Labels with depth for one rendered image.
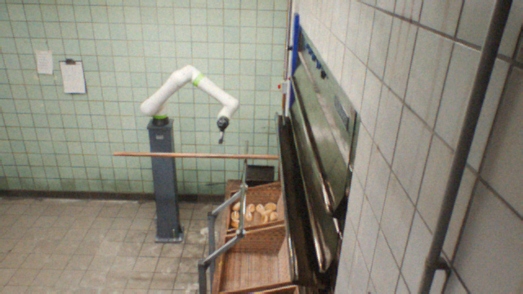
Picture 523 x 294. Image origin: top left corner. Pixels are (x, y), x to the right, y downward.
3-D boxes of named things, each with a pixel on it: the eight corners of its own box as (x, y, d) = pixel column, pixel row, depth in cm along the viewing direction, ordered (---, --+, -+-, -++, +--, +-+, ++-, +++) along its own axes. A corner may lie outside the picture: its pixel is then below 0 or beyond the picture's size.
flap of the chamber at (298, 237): (274, 117, 312) (299, 122, 313) (290, 284, 150) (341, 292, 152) (274, 113, 311) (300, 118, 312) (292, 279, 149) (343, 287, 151)
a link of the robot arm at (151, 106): (134, 109, 319) (174, 69, 294) (145, 103, 333) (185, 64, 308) (145, 122, 321) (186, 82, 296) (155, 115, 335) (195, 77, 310)
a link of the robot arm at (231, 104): (200, 86, 325) (195, 89, 315) (207, 75, 321) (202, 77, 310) (235, 113, 325) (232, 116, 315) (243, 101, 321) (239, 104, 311)
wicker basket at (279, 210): (285, 207, 344) (288, 179, 332) (291, 249, 293) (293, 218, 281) (229, 206, 343) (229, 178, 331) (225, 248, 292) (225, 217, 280)
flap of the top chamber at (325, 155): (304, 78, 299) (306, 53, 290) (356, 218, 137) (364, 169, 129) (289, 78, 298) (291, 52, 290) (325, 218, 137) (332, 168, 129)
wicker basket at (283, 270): (290, 253, 290) (292, 222, 278) (297, 314, 239) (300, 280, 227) (223, 251, 289) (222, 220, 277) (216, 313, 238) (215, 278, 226)
